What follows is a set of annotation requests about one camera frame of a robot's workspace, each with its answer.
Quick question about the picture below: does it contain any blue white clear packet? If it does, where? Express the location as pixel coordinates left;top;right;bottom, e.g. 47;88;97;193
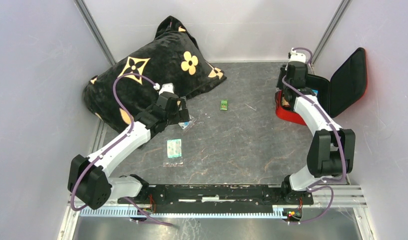
178;115;196;131

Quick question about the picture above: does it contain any teal plaster packet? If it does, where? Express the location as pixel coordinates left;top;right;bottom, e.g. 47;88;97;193
167;139;182;159

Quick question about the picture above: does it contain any small green packet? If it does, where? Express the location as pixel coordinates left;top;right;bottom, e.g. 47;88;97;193
220;99;228;111

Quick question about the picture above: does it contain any red medicine kit case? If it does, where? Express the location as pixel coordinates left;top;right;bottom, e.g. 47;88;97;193
275;47;368;125

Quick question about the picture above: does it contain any brown bottle orange cap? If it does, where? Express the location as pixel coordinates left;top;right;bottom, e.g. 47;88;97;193
282;99;290;110

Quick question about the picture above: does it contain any blue white wipes pack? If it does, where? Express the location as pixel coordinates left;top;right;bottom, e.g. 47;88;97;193
311;89;318;97

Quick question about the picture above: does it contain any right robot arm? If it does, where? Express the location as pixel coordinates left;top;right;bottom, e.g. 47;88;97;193
280;60;355;204

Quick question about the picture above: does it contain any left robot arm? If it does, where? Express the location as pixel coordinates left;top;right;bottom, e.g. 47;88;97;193
67;91;190;211

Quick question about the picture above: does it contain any black pillow with gold flowers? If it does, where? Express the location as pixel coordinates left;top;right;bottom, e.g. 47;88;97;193
82;16;227;133

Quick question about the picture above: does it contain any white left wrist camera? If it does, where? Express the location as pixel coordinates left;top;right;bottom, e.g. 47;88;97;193
153;83;174;96

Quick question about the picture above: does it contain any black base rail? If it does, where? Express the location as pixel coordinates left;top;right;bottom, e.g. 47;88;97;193
132;184;314;214

